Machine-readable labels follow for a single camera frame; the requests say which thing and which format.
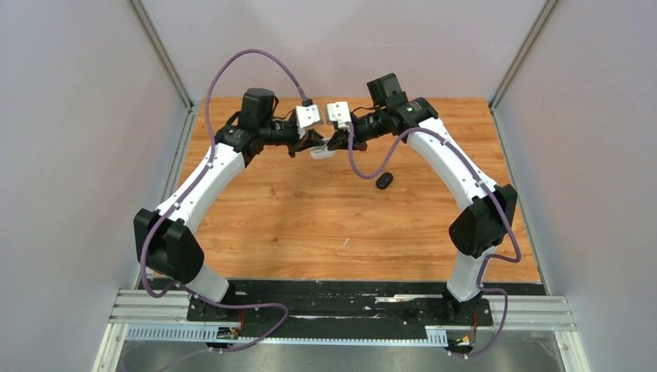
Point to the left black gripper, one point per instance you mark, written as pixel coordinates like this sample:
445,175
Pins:
311,139

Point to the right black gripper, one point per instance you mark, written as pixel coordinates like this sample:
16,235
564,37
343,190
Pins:
340,140

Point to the white charging case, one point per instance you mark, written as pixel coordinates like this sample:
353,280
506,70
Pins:
321,152

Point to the black charging case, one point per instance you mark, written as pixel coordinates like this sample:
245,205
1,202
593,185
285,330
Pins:
384,180

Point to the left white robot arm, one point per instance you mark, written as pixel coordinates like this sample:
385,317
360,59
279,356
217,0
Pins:
165,241

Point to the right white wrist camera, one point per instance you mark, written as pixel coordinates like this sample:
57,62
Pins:
338,114

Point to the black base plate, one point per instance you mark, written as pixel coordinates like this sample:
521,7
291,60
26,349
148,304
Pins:
343,309

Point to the aluminium frame rail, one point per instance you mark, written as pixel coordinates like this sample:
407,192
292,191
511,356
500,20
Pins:
138,316

